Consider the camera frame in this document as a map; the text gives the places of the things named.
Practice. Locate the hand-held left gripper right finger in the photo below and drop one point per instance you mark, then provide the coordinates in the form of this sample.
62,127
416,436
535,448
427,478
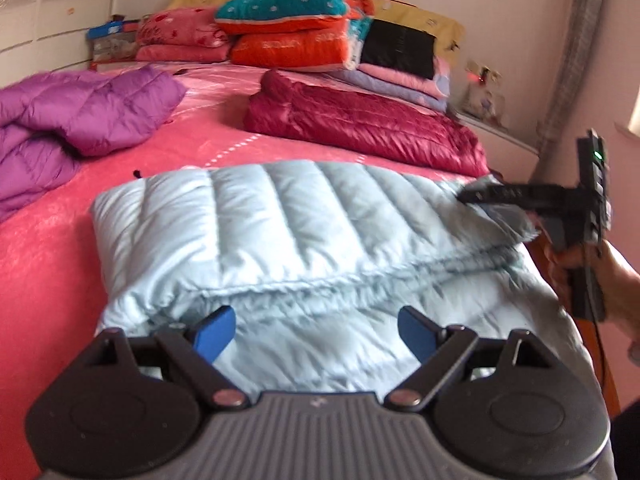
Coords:
415,332

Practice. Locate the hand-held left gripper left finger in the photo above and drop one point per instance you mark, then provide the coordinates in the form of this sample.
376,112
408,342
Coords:
215,332

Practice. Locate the wall socket with red light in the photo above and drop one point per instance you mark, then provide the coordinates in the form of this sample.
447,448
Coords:
475,77

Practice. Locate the blue box at headboard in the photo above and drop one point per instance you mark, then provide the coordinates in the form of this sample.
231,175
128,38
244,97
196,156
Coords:
112,45

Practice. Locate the pink heart print blanket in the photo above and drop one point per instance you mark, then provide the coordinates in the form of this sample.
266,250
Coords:
180,27

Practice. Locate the white panelled headboard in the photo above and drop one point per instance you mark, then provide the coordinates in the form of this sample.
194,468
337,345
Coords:
50,25

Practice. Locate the purple down jacket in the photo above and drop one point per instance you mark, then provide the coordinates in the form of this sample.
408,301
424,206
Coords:
100,110

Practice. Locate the person's right hand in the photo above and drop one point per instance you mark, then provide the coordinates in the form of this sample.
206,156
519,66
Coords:
622,290

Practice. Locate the window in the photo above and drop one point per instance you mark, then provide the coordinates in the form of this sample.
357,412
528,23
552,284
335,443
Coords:
634,122

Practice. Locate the plain pink folded blanket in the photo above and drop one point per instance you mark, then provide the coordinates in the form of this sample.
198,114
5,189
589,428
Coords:
180,54

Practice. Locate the person's dark clothing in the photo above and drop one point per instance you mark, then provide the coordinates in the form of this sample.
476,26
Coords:
627,445

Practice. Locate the lavender and pink blanket stack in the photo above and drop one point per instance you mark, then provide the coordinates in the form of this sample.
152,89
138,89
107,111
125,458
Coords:
400,82

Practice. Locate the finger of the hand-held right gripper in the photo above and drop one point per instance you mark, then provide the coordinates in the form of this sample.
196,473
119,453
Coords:
490,194

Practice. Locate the black folded cloth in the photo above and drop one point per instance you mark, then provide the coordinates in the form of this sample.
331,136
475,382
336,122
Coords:
395,47

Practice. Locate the light blue down jacket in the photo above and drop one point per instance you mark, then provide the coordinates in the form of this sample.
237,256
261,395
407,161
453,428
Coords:
300,220

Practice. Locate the white nightstand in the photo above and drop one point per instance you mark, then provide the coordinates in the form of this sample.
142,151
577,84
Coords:
500,137

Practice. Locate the bed with pink sheet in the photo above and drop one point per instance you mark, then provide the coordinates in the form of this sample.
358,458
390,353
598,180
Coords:
40,285

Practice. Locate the grey curtain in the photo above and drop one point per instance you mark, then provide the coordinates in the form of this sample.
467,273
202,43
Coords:
570,60

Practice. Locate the teal dotted quilt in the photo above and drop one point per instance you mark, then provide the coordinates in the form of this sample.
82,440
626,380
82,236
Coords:
280,5

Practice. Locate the maroon down jacket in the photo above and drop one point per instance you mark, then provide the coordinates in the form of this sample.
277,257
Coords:
360,125

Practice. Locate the orange folded quilt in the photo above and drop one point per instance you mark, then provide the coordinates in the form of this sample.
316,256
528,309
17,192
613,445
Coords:
290,47

